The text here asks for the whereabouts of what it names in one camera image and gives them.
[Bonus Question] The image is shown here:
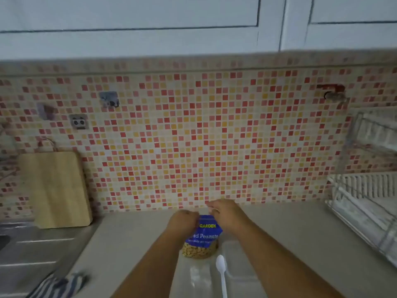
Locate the person's right hand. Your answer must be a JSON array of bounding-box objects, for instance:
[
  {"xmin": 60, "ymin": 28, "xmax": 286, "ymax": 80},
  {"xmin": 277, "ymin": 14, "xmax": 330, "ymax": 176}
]
[{"xmin": 207, "ymin": 199, "xmax": 249, "ymax": 237}]

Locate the person's left hand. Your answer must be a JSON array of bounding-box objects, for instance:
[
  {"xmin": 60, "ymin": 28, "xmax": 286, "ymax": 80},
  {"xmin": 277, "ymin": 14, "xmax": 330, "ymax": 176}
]
[{"xmin": 167, "ymin": 209, "xmax": 199, "ymax": 241}]

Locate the blue peanuts pouch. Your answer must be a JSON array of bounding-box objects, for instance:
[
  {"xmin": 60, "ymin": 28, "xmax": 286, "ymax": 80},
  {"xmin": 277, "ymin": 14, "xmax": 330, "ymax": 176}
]
[{"xmin": 181, "ymin": 215, "xmax": 222, "ymax": 260}]

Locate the white plastic spoon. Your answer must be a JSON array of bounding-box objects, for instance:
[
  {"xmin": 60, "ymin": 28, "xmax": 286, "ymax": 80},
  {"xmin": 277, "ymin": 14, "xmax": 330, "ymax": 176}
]
[{"xmin": 215, "ymin": 254, "xmax": 229, "ymax": 298}]

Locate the small clear zip bag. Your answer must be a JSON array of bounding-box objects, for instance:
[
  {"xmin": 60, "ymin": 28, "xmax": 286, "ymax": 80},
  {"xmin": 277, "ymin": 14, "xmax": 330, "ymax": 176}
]
[{"xmin": 177, "ymin": 260, "xmax": 219, "ymax": 298}]

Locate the person's left forearm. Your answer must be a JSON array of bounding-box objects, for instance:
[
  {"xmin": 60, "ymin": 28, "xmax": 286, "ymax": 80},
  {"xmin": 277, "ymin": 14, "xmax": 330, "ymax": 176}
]
[{"xmin": 111, "ymin": 231, "xmax": 187, "ymax": 298}]

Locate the person's right forearm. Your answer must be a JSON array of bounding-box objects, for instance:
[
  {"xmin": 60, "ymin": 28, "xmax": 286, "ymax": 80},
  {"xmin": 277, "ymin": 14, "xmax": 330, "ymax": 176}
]
[{"xmin": 229, "ymin": 223, "xmax": 345, "ymax": 298}]

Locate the wooden cutting board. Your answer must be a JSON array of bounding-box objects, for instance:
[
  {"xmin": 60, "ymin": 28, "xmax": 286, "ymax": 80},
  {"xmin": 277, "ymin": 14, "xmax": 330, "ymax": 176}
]
[{"xmin": 17, "ymin": 138, "xmax": 93, "ymax": 230}]

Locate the blue striped dish cloth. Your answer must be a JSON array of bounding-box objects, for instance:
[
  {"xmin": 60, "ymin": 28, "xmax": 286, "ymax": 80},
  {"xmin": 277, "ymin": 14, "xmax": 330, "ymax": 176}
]
[{"xmin": 26, "ymin": 271, "xmax": 90, "ymax": 298}]

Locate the white dish rack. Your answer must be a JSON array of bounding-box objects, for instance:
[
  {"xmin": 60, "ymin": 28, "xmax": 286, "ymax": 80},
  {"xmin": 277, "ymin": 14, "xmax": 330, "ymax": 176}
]
[{"xmin": 325, "ymin": 108, "xmax": 397, "ymax": 262}]

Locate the stainless steel sink drainboard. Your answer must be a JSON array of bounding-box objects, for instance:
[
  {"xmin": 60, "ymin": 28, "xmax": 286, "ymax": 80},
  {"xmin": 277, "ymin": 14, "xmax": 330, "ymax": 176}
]
[{"xmin": 0, "ymin": 214, "xmax": 100, "ymax": 298}]

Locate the white cabinet door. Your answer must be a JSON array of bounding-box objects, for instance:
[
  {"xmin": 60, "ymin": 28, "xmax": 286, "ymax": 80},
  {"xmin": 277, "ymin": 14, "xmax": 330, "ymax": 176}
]
[
  {"xmin": 0, "ymin": 0, "xmax": 287, "ymax": 61},
  {"xmin": 279, "ymin": 0, "xmax": 397, "ymax": 54}
]

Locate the grey cat wall hook sticker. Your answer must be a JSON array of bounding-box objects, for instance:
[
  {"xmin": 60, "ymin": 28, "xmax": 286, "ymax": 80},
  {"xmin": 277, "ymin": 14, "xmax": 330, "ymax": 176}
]
[{"xmin": 99, "ymin": 91, "xmax": 120, "ymax": 109}]

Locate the panda wall hook sticker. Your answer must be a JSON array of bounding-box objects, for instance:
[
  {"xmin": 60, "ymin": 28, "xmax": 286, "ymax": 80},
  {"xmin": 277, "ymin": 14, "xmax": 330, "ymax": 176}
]
[{"xmin": 69, "ymin": 114, "xmax": 89, "ymax": 131}]

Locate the red wall hook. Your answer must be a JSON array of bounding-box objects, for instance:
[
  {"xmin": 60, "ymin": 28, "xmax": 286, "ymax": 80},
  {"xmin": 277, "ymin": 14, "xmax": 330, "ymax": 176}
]
[{"xmin": 316, "ymin": 84, "xmax": 347, "ymax": 101}]

